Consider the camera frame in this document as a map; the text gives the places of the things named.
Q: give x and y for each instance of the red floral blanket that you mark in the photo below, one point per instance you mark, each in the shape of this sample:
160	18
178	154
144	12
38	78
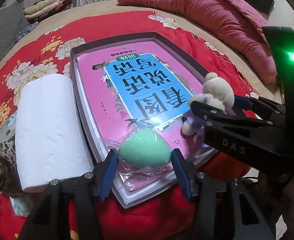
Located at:
49	53

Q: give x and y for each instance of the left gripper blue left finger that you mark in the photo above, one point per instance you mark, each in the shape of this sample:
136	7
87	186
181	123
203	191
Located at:
106	173

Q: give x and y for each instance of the white toilet paper roll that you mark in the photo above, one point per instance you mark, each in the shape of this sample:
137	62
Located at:
49	140

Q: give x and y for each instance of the stack of folded clothes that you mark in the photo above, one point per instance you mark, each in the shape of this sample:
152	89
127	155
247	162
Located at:
44	9

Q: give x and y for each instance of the cream plush bear purple bow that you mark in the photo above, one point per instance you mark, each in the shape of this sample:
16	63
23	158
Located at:
216	92

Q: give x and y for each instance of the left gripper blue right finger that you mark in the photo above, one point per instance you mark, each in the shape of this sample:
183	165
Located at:
186	175

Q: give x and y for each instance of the grey quilted sofa cover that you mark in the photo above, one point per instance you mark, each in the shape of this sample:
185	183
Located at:
12	21

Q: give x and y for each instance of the blue patterned cloth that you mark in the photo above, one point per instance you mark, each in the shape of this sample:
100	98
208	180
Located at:
25	31

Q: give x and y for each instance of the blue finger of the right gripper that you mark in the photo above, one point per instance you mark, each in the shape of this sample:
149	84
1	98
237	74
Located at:
244	103
204	108

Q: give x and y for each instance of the green tissue pack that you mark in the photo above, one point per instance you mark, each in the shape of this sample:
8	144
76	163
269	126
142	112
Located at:
22	206
7	129

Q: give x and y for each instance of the dark shallow cardboard box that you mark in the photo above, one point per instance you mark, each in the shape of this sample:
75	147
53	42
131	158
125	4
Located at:
141	76

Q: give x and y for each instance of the leopard print scrunchie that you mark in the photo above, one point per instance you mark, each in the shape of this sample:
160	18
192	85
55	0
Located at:
9	178

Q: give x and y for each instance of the pink blue book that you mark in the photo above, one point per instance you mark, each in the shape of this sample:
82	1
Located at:
137	91

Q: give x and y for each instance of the pink rolled quilt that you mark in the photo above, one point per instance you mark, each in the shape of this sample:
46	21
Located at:
235	22

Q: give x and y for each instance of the green makeup sponge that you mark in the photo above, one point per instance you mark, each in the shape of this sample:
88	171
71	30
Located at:
143	154

